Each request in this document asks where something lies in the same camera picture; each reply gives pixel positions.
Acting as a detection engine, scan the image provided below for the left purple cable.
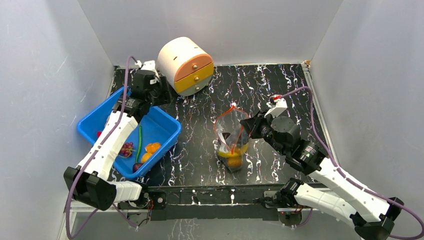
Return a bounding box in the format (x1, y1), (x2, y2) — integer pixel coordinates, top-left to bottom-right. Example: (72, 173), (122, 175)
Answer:
(64, 55), (140, 240)

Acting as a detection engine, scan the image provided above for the red grape bunch toy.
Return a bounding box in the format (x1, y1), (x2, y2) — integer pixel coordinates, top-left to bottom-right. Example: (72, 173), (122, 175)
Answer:
(119, 141), (136, 158)

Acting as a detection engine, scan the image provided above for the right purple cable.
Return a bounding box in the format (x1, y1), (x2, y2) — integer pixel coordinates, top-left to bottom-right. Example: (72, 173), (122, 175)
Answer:
(273, 86), (424, 240)

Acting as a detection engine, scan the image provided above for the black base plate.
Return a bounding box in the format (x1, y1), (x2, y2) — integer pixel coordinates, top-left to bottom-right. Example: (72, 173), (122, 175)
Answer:
(144, 184), (305, 226)

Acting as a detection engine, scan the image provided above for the yellow banana toy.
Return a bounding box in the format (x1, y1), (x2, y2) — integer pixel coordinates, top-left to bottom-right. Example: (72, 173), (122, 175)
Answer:
(217, 143), (249, 158)

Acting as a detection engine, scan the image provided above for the purple cable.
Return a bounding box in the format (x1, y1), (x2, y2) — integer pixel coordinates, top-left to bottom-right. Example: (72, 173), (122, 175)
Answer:
(64, 55), (140, 240)
(273, 86), (424, 240)

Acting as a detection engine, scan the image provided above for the crumpled orange food toy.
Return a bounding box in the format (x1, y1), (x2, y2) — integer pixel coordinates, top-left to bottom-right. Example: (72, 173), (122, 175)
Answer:
(140, 152), (153, 164)

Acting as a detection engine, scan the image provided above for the blue plastic bin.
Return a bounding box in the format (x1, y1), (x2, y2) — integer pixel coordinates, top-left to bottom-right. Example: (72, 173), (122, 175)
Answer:
(76, 87), (182, 179)

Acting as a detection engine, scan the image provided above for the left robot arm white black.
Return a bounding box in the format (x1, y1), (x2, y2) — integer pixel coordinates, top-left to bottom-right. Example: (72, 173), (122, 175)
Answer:
(63, 68), (171, 211)

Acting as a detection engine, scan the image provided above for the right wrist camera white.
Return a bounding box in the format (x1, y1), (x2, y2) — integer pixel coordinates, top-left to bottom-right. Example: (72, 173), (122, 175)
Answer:
(264, 94), (288, 118)

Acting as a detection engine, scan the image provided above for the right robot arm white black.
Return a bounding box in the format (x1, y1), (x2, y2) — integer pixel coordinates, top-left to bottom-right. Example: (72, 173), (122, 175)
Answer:
(240, 112), (403, 240)

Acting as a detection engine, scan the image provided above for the orange tangerine toy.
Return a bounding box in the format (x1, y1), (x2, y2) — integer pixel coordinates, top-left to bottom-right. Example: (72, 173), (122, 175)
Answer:
(227, 156), (242, 169)

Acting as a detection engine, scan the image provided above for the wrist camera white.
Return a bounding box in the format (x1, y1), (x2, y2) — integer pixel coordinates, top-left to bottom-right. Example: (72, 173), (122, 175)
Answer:
(135, 60), (159, 77)
(264, 94), (288, 118)

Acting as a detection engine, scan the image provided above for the purple mangosteen toy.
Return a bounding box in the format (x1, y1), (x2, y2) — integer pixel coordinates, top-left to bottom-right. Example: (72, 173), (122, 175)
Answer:
(132, 162), (143, 173)

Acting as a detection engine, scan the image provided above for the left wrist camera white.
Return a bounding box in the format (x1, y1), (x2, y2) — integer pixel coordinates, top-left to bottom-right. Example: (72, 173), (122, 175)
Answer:
(135, 60), (159, 77)

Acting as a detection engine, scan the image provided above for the green bean toy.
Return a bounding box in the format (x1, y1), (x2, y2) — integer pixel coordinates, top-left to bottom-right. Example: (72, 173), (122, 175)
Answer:
(136, 124), (143, 160)

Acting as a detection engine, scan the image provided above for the clear zip top bag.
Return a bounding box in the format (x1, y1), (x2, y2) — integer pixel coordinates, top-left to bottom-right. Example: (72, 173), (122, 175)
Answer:
(213, 103), (250, 173)

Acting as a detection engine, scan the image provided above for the round white drawer cabinet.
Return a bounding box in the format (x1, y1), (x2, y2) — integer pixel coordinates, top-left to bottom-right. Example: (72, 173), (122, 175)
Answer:
(156, 36), (214, 97)

